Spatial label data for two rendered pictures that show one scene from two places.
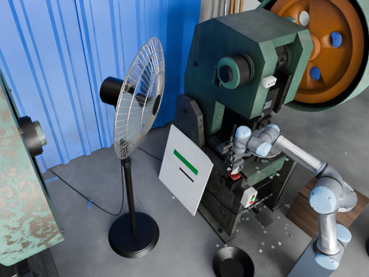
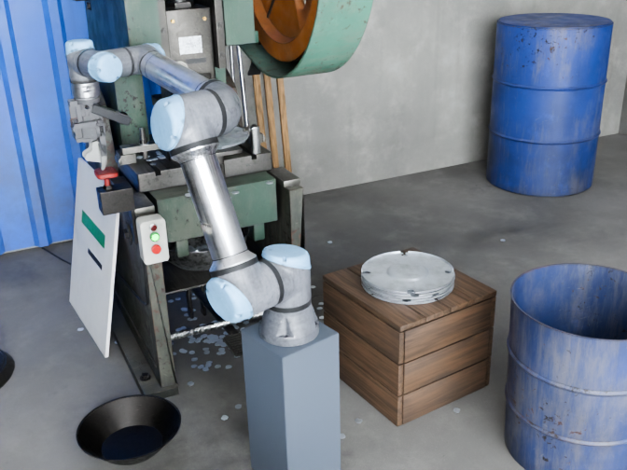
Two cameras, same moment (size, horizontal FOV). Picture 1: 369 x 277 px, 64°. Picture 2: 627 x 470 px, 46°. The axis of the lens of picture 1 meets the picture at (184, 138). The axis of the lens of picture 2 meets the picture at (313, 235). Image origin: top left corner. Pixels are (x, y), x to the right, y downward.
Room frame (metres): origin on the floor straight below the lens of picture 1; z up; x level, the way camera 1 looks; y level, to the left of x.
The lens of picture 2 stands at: (-0.68, -1.34, 1.43)
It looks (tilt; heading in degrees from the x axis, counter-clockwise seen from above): 24 degrees down; 12
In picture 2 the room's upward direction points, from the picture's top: 2 degrees counter-clockwise
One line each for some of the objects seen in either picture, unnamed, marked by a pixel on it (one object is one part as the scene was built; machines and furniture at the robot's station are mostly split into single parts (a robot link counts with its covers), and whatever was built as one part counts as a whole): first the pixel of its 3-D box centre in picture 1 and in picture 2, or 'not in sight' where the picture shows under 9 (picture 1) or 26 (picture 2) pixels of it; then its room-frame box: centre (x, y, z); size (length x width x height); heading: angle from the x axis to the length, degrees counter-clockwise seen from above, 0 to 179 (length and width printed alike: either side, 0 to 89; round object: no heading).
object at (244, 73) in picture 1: (233, 72); not in sight; (1.44, -0.24, 1.31); 0.22 x 0.12 x 0.22; 38
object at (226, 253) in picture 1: (232, 267); (131, 435); (0.93, -0.42, 0.04); 0.30 x 0.30 x 0.07
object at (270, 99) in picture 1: (261, 104); (187, 51); (1.54, -0.47, 1.04); 0.17 x 0.15 x 0.30; 38
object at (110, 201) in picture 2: (232, 186); (118, 214); (1.20, -0.34, 0.62); 0.10 x 0.06 x 0.20; 128
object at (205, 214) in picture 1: (201, 164); (113, 223); (1.52, -0.15, 0.45); 0.92 x 0.12 x 0.90; 38
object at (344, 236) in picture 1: (336, 237); (285, 273); (0.90, -0.92, 0.62); 0.13 x 0.12 x 0.14; 145
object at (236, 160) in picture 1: (235, 158); (87, 118); (1.17, -0.30, 0.92); 0.09 x 0.08 x 0.12; 128
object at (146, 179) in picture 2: (245, 142); (193, 159); (1.57, -0.44, 0.68); 0.45 x 0.30 x 0.06; 128
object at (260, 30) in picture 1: (235, 115); (176, 105); (1.69, -0.36, 0.83); 0.79 x 0.43 x 1.34; 38
